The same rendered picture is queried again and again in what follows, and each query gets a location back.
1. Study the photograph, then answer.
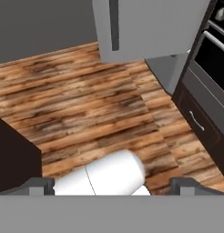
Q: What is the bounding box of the dark brown drawer front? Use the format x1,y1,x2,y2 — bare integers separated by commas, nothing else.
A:
172,81,224,183

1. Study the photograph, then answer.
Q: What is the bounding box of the grey fridge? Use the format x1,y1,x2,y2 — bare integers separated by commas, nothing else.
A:
91,0,212,96

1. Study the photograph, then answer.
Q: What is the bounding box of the white oven door handle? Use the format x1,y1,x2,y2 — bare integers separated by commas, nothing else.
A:
202,29,224,56

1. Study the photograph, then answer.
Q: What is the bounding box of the black oven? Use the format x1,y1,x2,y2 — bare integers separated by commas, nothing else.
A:
188,0,224,96

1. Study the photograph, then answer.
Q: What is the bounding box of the dark brown cabinet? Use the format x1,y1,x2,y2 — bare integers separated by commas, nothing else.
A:
0,114,44,195

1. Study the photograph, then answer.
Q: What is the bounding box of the white round oven knob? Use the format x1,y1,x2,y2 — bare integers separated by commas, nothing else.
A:
214,6,224,23

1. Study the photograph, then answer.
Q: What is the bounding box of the silver drawer handle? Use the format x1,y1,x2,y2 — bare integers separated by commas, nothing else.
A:
188,110,206,132

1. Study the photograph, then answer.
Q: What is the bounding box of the white rounded cylinder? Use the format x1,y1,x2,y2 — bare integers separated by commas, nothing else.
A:
52,147,152,197

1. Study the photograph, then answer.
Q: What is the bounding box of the dark grey fridge handle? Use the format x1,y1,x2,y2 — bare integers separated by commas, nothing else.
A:
108,0,120,52

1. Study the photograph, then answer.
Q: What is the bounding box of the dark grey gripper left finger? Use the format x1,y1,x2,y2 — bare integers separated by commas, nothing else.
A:
0,177,56,197

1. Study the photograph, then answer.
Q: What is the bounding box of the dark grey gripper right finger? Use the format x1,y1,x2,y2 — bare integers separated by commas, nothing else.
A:
169,177,223,197

